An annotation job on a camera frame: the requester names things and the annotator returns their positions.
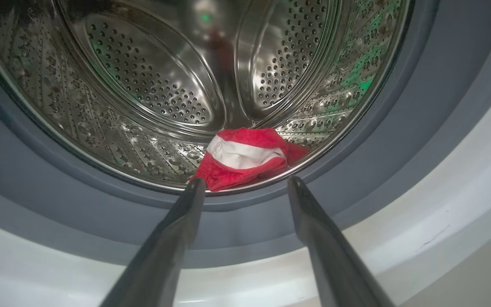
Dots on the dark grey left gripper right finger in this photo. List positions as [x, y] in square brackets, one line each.
[335, 260]

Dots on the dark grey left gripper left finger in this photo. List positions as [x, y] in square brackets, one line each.
[164, 251]

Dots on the red garment with white stripe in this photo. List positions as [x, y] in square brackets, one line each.
[245, 166]

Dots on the white front-load washing machine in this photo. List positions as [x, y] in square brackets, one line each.
[441, 213]

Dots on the grey rubber door seal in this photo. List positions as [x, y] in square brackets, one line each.
[420, 128]

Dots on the stainless steel washing machine drum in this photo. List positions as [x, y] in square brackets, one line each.
[122, 85]

